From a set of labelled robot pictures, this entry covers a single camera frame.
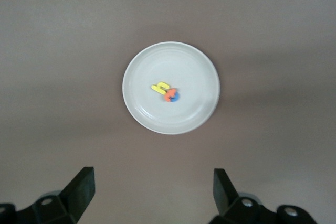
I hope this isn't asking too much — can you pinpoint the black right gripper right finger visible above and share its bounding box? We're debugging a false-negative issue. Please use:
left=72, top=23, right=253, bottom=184
left=209, top=168, right=318, bottom=224

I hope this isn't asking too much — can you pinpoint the orange foam letter t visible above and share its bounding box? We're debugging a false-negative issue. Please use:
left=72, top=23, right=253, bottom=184
left=164, top=88, right=177, bottom=103

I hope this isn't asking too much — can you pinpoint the brown table cover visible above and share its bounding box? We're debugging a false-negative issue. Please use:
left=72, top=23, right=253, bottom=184
left=0, top=0, right=336, bottom=224

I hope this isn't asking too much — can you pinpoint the beige round plate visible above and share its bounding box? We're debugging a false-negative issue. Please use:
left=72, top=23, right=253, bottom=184
left=122, top=41, right=221, bottom=136

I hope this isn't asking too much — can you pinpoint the yellow foam letter h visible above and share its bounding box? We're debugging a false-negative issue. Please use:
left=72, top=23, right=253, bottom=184
left=151, top=81, right=171, bottom=95

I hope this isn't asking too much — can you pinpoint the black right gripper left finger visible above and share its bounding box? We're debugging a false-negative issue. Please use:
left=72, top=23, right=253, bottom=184
left=0, top=166, right=96, bottom=224

